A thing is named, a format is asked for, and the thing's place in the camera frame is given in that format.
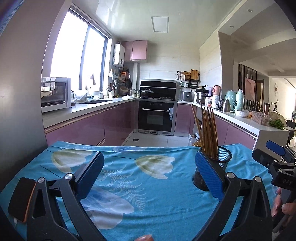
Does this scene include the bamboo chopstick red handle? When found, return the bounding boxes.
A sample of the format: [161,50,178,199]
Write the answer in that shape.
[201,106,211,157]
[191,105,206,153]
[200,104,208,155]
[195,114,207,154]
[208,108,217,159]
[204,108,211,158]
[210,108,218,160]
[207,107,215,158]

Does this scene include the purple kitchen cabinets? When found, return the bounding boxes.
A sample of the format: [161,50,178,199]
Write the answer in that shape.
[45,100,257,149]

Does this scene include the right hand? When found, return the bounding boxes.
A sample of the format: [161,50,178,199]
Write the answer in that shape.
[271,188,296,217]

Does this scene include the left hand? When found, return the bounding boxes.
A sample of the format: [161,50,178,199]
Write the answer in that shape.
[135,234,154,241]

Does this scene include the black mesh utensil holder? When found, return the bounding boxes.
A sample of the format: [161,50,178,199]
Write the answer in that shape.
[193,146,232,198]

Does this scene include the mint green kettle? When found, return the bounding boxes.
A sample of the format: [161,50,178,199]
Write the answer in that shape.
[225,90,237,113]

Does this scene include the pink thermos jug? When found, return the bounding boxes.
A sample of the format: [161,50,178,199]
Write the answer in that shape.
[213,85,221,96]

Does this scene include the steel cooking pot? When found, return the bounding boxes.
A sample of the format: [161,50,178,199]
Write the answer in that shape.
[196,88,209,104]

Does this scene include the silver rice cooker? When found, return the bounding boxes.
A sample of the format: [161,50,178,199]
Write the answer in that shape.
[180,90,194,101]

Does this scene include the blue floral tablecloth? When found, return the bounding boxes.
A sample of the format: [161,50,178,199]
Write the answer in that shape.
[0,141,282,241]

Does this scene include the black built-in oven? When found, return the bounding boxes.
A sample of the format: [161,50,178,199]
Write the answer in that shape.
[137,99,177,136]

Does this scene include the black range hood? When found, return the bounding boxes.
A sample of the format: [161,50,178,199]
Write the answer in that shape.
[140,79,177,97]

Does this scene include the silver microwave oven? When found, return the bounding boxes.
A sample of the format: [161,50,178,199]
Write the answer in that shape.
[41,77,71,113]

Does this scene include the white water heater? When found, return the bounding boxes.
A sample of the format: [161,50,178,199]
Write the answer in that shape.
[113,44,125,67]

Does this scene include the purple wall cabinet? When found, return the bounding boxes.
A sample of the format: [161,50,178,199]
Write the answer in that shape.
[122,40,148,62]

